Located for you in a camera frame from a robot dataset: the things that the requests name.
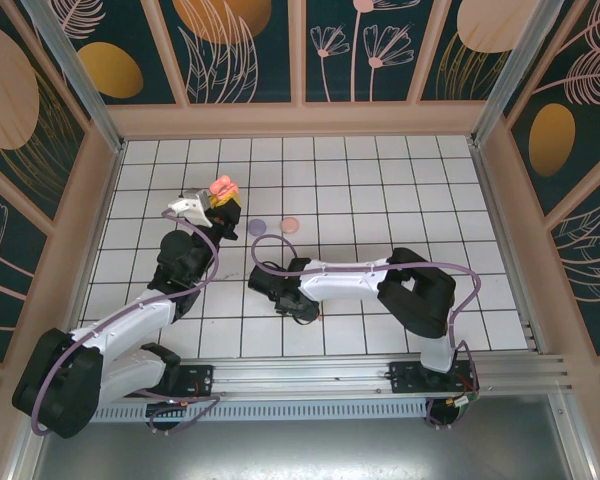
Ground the salmon orange rectangular charging case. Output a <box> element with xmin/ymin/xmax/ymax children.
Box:
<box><xmin>208</xmin><ymin>175</ymin><xmax>241</xmax><ymax>198</ymax></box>

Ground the grey metal sheet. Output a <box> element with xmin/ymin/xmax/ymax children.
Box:
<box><xmin>29</xmin><ymin>419</ymin><xmax>581</xmax><ymax>480</ymax></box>

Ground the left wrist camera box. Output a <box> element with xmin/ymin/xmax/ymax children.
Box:
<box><xmin>165</xmin><ymin>188</ymin><xmax>212</xmax><ymax>229</ymax></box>

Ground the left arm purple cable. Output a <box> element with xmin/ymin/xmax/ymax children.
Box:
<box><xmin>29</xmin><ymin>208</ymin><xmax>222</xmax><ymax>439</ymax></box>

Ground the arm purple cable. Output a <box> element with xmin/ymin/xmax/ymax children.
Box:
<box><xmin>29</xmin><ymin>208</ymin><xmax>222</xmax><ymax>439</ymax></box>
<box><xmin>252</xmin><ymin>235</ymin><xmax>483</xmax><ymax>430</ymax></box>

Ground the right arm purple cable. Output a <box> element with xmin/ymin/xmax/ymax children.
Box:
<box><xmin>252</xmin><ymin>235</ymin><xmax>483</xmax><ymax>430</ymax></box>

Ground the aluminium mounting rail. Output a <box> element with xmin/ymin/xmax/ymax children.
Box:
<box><xmin>27</xmin><ymin>353</ymin><xmax>579</xmax><ymax>402</ymax></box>

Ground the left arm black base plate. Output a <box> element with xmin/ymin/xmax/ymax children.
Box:
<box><xmin>144</xmin><ymin>364</ymin><xmax>216</xmax><ymax>399</ymax></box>

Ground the grey slotted cable duct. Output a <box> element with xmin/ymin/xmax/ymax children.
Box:
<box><xmin>44</xmin><ymin>402</ymin><xmax>431</xmax><ymax>424</ymax></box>

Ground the aluminium corner post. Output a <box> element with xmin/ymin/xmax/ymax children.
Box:
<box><xmin>468</xmin><ymin>0</ymin><xmax>567</xmax><ymax>150</ymax></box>
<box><xmin>22</xmin><ymin>0</ymin><xmax>127</xmax><ymax>154</ymax></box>

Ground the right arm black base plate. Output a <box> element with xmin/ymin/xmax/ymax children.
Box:
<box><xmin>388</xmin><ymin>360</ymin><xmax>481</xmax><ymax>397</ymax></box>

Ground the aluminium side rail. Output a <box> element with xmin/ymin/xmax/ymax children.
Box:
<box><xmin>472</xmin><ymin>144</ymin><xmax>549</xmax><ymax>356</ymax></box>

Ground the aluminium frame bar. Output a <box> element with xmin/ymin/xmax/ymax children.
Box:
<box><xmin>549</xmin><ymin>384</ymin><xmax>599</xmax><ymax>480</ymax></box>
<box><xmin>7</xmin><ymin>399</ymin><xmax>51</xmax><ymax>480</ymax></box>

